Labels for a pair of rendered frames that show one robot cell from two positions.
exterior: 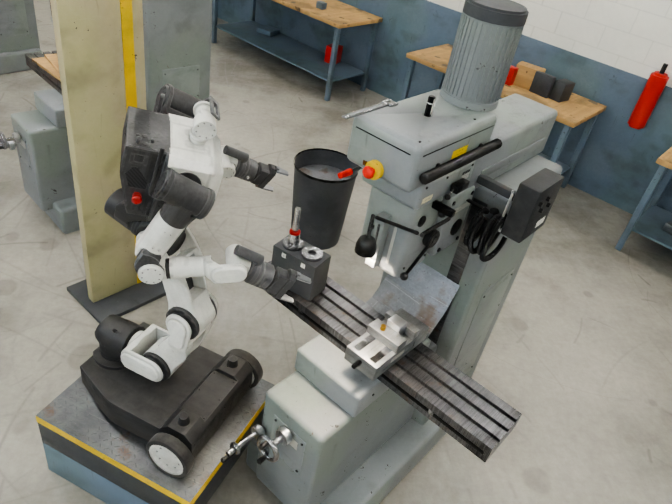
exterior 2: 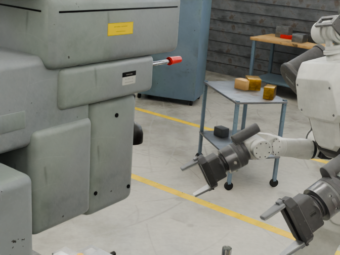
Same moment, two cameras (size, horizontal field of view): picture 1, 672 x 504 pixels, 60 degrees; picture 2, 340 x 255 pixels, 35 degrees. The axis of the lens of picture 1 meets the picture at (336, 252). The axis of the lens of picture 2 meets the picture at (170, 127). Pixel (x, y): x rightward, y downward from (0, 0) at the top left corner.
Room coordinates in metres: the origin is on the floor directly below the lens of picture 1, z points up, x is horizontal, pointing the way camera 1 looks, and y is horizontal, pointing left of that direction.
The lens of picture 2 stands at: (3.18, 0.03, 1.98)
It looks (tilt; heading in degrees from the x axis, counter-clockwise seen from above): 17 degrees down; 181
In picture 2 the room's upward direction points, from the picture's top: 4 degrees clockwise
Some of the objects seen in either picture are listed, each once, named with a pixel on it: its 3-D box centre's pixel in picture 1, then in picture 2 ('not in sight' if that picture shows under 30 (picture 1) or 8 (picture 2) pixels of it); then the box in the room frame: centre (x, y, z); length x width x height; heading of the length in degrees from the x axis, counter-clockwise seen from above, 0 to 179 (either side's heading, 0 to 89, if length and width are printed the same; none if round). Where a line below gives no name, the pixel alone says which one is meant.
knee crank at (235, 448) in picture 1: (243, 442); not in sight; (1.42, 0.22, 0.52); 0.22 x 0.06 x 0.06; 144
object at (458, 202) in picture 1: (429, 207); (31, 162); (1.92, -0.32, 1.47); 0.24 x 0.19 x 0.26; 54
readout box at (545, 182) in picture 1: (533, 205); not in sight; (1.81, -0.65, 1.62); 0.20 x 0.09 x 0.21; 144
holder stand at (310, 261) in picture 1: (299, 266); not in sight; (1.97, 0.14, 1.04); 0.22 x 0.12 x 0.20; 63
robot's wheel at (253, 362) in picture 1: (242, 368); not in sight; (1.81, 0.32, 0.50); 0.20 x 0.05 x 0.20; 72
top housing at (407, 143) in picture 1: (424, 136); (87, 20); (1.78, -0.21, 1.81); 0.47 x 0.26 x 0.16; 144
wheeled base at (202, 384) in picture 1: (161, 370); not in sight; (1.64, 0.64, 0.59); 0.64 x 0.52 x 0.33; 72
